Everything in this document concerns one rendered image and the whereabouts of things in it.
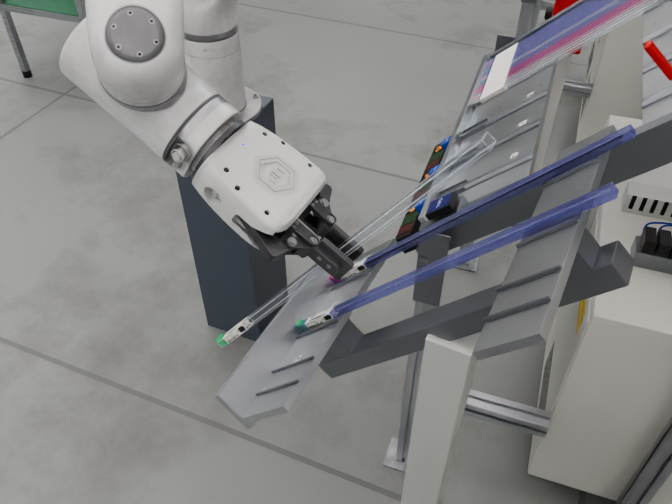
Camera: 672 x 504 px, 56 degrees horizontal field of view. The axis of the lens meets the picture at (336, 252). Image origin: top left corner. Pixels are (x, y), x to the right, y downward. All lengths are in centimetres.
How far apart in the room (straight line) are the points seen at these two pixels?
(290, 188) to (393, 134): 209
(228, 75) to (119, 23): 86
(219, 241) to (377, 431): 63
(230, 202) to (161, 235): 167
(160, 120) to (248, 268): 107
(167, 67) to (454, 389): 53
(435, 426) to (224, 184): 50
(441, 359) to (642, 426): 68
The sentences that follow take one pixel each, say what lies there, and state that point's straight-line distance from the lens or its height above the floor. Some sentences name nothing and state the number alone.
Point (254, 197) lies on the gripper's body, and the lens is 59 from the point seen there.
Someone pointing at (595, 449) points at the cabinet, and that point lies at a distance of 151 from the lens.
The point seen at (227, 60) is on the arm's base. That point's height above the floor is 84.
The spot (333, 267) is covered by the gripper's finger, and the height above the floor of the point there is 102.
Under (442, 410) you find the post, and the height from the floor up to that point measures 71.
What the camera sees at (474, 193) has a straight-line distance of 113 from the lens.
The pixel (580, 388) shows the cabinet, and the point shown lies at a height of 42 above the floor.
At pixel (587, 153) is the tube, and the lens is 74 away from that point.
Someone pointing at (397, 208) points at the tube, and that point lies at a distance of 56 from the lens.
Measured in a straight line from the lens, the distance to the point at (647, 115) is 103.
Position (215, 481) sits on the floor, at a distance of 166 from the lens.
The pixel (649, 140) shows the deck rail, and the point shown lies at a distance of 98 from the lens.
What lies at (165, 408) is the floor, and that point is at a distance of 179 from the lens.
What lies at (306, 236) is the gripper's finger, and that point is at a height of 105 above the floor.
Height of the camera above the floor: 145
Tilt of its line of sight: 43 degrees down
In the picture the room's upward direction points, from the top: straight up
